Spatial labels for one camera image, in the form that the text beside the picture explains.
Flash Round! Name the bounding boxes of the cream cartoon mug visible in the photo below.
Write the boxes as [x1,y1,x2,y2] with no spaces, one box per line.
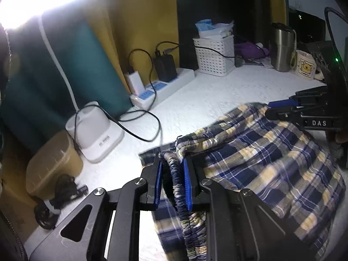
[290,50,319,80]

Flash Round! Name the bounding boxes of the black coiled cable bundle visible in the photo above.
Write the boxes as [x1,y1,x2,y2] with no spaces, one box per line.
[34,174,88,230]

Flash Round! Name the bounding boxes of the black lamp cable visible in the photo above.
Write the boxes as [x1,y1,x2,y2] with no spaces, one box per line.
[75,108,163,142]

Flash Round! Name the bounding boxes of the black adapter cable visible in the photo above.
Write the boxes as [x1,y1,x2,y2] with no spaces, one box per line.
[154,41,180,58]

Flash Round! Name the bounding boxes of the white perforated plastic basket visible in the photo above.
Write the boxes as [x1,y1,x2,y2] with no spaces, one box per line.
[193,35,236,77]

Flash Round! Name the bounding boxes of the black computer monitor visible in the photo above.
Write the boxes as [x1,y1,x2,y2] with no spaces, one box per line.
[288,8,326,44]

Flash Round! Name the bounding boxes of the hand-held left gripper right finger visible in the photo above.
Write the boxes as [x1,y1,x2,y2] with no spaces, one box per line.
[183,157,317,261]

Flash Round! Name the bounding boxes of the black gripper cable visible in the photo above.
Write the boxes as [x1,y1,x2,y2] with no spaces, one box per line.
[323,6,348,50]

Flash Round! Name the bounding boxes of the dark window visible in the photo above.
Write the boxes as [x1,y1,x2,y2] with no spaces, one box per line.
[174,0,286,69]

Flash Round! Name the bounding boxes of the white charger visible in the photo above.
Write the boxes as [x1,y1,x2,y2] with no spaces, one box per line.
[124,71,146,95]

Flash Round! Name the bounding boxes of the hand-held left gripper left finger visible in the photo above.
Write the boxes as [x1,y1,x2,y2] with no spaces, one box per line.
[28,154,164,261]

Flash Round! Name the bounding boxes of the black white-charger cable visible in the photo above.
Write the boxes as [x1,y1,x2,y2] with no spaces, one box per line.
[127,49,157,88]

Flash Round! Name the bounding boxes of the purple cloth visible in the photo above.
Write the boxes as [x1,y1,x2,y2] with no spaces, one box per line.
[234,42,270,60]

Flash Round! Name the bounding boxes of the white desk lamp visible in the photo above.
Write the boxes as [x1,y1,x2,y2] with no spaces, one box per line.
[0,0,125,164]

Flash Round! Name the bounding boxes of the black power adapter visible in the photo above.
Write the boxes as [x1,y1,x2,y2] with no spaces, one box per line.
[153,54,178,83]

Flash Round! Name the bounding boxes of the blue yellow plaid pants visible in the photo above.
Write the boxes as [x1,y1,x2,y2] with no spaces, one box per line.
[139,102,346,261]

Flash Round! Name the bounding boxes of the black cable across basket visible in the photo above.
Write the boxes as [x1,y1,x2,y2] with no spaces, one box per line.
[194,46,238,60]

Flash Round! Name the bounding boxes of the white power strip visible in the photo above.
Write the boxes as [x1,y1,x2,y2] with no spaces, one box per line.
[130,68,196,109]

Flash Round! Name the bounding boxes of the stainless steel tumbler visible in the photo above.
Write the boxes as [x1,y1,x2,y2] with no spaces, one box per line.
[270,22,297,73]

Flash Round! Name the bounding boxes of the blue face mask pack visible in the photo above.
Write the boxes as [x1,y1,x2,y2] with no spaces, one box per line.
[195,19,234,39]

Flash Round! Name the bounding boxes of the yellow curtain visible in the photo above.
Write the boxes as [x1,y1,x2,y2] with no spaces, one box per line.
[265,0,289,25]
[100,0,180,72]

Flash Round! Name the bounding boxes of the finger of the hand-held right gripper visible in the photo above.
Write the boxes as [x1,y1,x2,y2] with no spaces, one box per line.
[268,86,330,109]
[265,105,328,123]

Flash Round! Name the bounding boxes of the beige lidded container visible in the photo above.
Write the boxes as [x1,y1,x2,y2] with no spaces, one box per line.
[26,130,84,197]

